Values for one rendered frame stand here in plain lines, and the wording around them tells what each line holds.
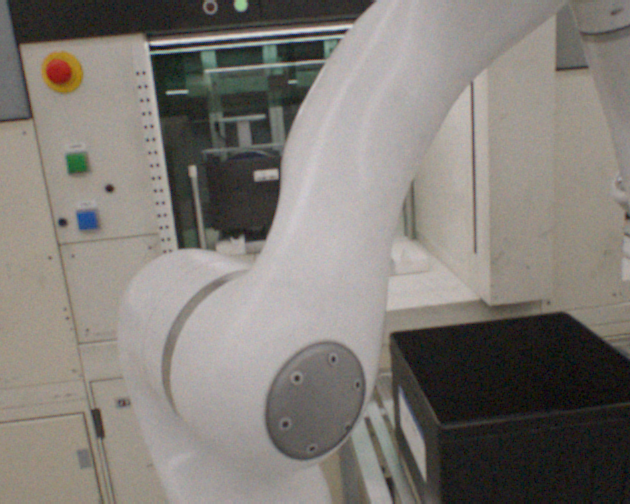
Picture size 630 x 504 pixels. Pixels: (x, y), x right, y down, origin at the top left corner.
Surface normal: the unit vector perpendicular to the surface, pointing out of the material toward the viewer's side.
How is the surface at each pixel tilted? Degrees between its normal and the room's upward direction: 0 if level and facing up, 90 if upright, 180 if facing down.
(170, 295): 38
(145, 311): 57
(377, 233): 82
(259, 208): 90
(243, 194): 90
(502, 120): 90
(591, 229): 90
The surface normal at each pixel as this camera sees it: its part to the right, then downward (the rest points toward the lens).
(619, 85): -0.57, 0.70
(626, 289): 0.11, 0.26
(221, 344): -0.55, -0.33
